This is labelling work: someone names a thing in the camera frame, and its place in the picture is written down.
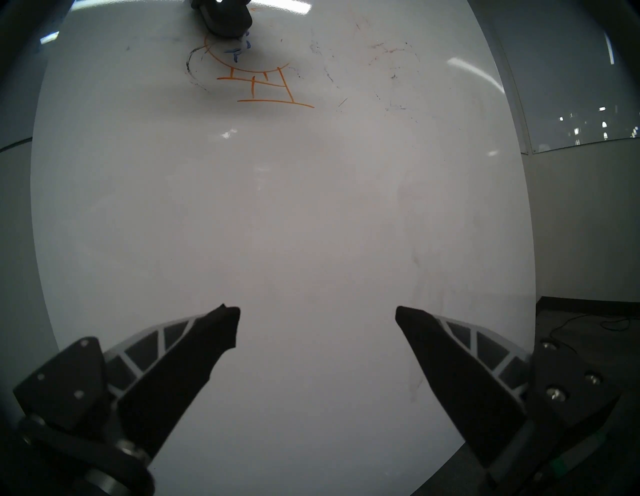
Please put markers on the plain glass wall panel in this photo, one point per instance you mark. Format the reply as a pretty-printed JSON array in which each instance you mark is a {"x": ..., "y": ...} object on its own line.
[{"x": 575, "y": 110}]

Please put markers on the dark grey whiteboard eraser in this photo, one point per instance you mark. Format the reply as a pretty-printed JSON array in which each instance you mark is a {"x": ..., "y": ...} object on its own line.
[{"x": 227, "y": 20}]

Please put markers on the large white whiteboard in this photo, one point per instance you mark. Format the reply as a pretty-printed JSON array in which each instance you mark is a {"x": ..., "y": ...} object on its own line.
[{"x": 300, "y": 200}]

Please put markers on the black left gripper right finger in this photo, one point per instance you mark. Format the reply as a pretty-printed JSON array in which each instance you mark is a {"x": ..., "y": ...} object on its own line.
[{"x": 460, "y": 380}]

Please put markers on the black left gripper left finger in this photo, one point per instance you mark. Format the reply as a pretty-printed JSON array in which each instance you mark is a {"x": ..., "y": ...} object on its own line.
[{"x": 170, "y": 380}]

